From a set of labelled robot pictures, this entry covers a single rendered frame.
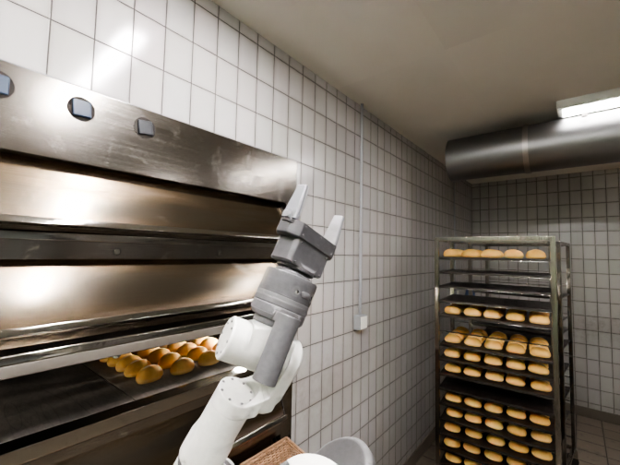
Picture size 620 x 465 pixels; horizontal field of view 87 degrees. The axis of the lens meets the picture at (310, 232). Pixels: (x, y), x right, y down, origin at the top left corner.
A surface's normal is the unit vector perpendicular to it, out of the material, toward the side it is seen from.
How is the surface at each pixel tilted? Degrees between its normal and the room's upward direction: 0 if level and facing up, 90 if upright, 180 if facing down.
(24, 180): 70
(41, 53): 90
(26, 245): 90
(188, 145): 90
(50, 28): 90
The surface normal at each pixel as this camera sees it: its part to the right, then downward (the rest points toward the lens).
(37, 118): 0.77, -0.03
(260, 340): 0.41, -0.08
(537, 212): -0.63, -0.06
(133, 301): 0.74, -0.37
